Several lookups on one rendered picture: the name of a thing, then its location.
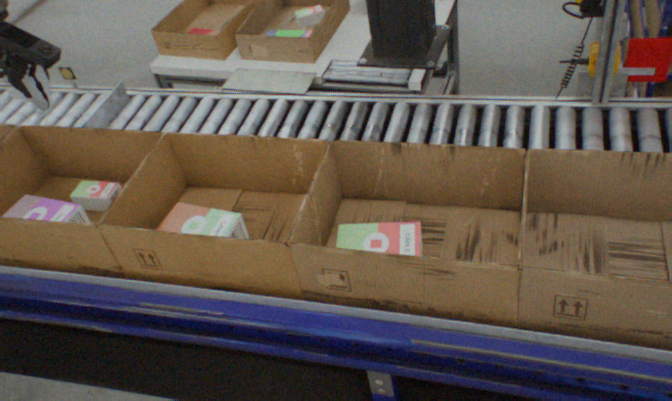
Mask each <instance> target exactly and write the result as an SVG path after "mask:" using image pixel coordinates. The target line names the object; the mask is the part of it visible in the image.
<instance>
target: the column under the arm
mask: <svg viewBox="0 0 672 401"><path fill-rule="evenodd" d="M366 7H367V14H368V22H369V30H370V36H371V39H370V41H369V43H368V44H367V46H366V48H365V50H364V52H363V53H362V55H361V57H360V59H358V62H357V63H356V67H374V68H394V69H415V70H435V67H436V65H437V62H438V60H439V57H441V55H442V52H443V50H444V47H445V45H446V42H447V39H448V36H449V33H450V31H451V28H452V25H437V24H436V6H435V0H366Z"/></svg>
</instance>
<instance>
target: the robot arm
mask: <svg viewBox="0 0 672 401"><path fill-rule="evenodd" d="M9 3H10V2H8V0H0V78H2V77H4V76H5V75H7V78H8V82H9V83H10V85H11V86H13V88H12V89H10V90H9V94H10V95H12V96H13V98H14V99H17V100H22V101H26V102H30V103H31V104H34V105H35V106H36V107H38V108H40V109H44V110H48V109H49V108H50V76H49V74H48V71H47V69H51V68H52V67H53V66H54V65H55V64H56V62H58V61H59V60H60V56H61V48H59V47H57V46H55V45H52V43H50V42H48V41H46V40H44V39H41V38H39V37H37V36H35V35H32V34H29V32H27V31H25V30H22V29H20V28H18V27H16V26H14V25H11V24H9V22H7V21H3V20H5V19H6V18H7V17H8V16H9V12H8V10H6V7H7V6H9Z"/></svg>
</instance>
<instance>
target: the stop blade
mask: <svg viewBox="0 0 672 401"><path fill-rule="evenodd" d="M129 102H130V98H129V96H128V93H127V91H126V88H125V86H123V84H122V82H121V81H120V82H119V83H118V84H117V85H116V86H115V88H114V89H113V90H112V91H111V92H110V93H109V94H108V96H107V97H106V98H105V100H104V101H102V102H101V103H100V105H99V106H98V107H97V108H96V109H95V110H94V111H93V113H92V114H91V115H90V116H89V117H88V118H87V119H86V121H85V122H83V123H82V124H81V125H80V126H79V127H97V128H107V127H108V126H109V125H110V124H111V122H112V121H113V120H114V119H115V117H116V116H117V115H118V114H119V113H121V111H122V110H123V109H124V108H125V107H126V105H127V104H128V103H129Z"/></svg>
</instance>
